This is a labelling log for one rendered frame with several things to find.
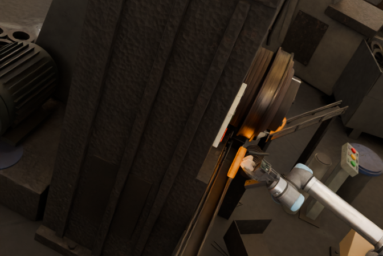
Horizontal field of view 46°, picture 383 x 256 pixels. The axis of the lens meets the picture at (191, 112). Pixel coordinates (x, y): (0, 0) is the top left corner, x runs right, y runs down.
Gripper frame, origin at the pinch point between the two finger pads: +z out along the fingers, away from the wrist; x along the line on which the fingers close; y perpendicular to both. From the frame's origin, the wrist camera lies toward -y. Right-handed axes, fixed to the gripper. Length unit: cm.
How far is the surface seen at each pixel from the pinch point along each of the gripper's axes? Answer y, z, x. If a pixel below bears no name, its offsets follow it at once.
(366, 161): -14, -99, -119
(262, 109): 30.7, 10.5, 2.4
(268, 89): 38.0, 14.3, -1.3
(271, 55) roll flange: 43, 21, -19
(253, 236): -16.5, -27.9, 17.4
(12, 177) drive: -85, 81, 24
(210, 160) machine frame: -0.6, 12.4, 13.7
